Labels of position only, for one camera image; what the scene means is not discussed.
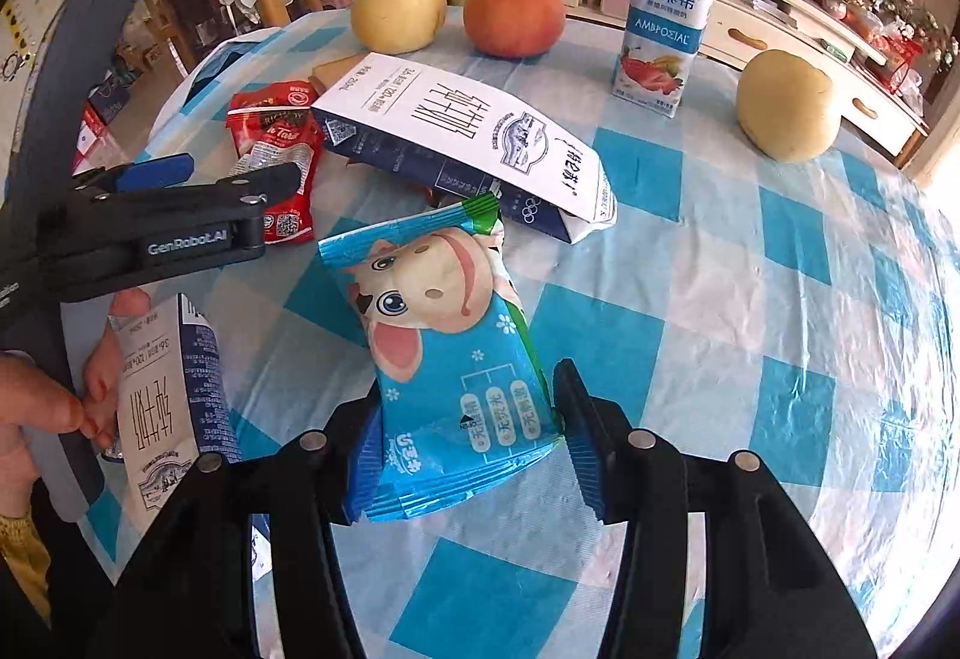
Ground person's left hand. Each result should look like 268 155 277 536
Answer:
0 288 151 521

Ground blue cartoon snack packet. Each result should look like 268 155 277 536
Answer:
316 192 565 525

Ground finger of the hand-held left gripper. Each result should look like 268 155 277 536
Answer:
67 163 302 234
71 154 197 195

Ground white yogurt drink bottle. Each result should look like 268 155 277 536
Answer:
611 0 719 119

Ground yellow pear with stem dimple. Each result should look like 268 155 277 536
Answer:
351 0 449 56

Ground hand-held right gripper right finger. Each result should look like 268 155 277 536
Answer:
551 359 878 659

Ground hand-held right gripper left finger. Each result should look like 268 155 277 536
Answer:
86 396 391 659

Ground white and navy milk carton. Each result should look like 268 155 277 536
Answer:
111 294 245 517
311 52 620 248

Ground red apple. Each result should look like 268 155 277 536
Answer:
463 0 567 59

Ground white and blue cloth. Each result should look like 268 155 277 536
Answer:
180 25 290 106

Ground bright red snack packet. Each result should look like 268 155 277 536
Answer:
225 80 327 246

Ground round yellow pear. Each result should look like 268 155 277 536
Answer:
735 49 842 163

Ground red gift bag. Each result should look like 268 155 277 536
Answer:
874 25 923 94

